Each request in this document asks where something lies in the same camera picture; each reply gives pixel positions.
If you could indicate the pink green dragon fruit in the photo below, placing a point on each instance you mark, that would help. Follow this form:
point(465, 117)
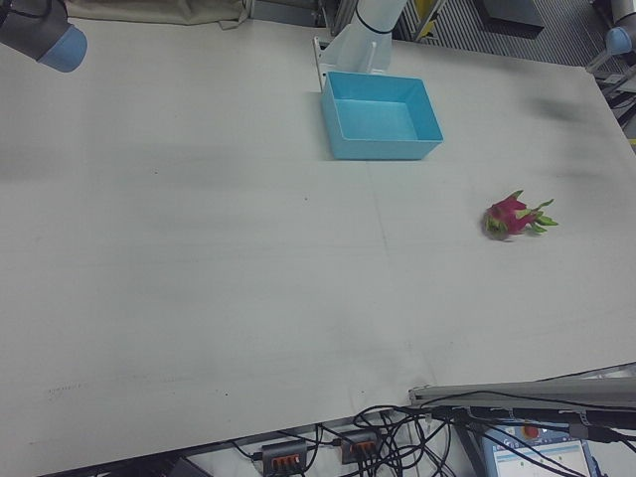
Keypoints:
point(507, 216)

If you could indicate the gray robot arm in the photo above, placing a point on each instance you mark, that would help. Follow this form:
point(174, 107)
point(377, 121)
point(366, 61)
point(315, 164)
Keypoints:
point(30, 30)
point(621, 40)

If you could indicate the white robot arm with base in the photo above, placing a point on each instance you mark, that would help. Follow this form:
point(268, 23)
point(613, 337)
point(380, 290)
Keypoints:
point(363, 49)

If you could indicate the light blue plastic box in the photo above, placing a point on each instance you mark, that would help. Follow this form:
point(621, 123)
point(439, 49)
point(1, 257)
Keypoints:
point(377, 149)

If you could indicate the gray orange usb hub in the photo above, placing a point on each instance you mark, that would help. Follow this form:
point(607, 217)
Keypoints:
point(360, 442)
point(283, 452)

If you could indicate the beige cloth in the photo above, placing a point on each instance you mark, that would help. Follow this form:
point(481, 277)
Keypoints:
point(149, 12)

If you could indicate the red emergency stop button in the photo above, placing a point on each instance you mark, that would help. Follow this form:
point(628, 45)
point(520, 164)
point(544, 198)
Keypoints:
point(531, 432)

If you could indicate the gray metal box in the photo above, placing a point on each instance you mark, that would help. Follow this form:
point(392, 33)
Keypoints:
point(512, 15)

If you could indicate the teach pendant with screen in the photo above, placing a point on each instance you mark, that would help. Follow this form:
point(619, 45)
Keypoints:
point(536, 457)

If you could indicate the aluminium profile rail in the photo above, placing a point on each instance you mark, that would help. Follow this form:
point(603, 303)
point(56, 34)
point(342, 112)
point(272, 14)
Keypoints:
point(497, 390)

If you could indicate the yellow black bracket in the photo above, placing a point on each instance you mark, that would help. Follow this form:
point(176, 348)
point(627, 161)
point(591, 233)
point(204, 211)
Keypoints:
point(426, 20)

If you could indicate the aluminium frame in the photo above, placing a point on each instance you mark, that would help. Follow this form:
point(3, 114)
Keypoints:
point(603, 62)

